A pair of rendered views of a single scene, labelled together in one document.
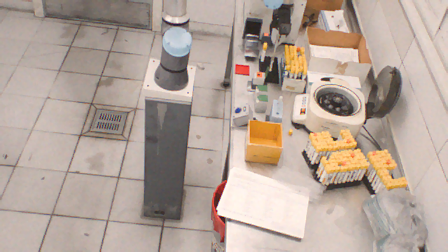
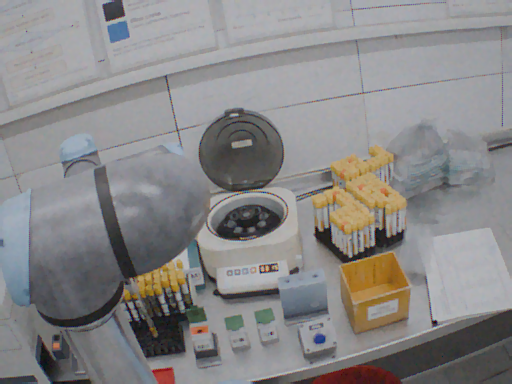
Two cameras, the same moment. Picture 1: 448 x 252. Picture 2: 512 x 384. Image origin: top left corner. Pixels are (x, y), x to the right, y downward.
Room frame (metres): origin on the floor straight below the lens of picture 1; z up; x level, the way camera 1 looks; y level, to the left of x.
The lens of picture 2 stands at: (1.51, 0.74, 1.81)
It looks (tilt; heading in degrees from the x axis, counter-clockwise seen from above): 32 degrees down; 270
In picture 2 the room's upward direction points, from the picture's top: 10 degrees counter-clockwise
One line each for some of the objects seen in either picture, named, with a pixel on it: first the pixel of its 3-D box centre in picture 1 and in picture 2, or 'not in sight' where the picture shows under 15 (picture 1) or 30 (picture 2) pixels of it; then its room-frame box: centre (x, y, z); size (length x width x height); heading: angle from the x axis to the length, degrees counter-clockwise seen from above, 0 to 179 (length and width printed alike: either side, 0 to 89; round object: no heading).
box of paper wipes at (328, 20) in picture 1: (335, 22); not in sight; (2.25, -0.51, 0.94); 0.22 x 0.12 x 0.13; 8
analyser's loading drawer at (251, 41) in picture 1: (252, 39); (75, 365); (1.98, -0.08, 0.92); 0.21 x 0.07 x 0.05; 4
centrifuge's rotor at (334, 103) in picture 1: (335, 105); (248, 224); (1.54, -0.46, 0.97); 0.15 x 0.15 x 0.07
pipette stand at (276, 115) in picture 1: (275, 117); (303, 295); (1.45, -0.22, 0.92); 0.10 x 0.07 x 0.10; 179
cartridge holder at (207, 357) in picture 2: (257, 85); (205, 347); (1.68, -0.13, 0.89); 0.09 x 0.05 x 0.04; 92
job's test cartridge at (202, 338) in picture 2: (258, 80); (202, 339); (1.68, -0.13, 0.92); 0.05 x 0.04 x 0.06; 92
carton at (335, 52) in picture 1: (334, 57); not in sight; (1.91, -0.48, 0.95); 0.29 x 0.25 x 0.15; 94
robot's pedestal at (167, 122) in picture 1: (166, 152); not in sight; (1.59, 0.25, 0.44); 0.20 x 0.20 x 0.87; 4
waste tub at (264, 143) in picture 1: (263, 142); (374, 292); (1.30, -0.17, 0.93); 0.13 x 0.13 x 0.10; 3
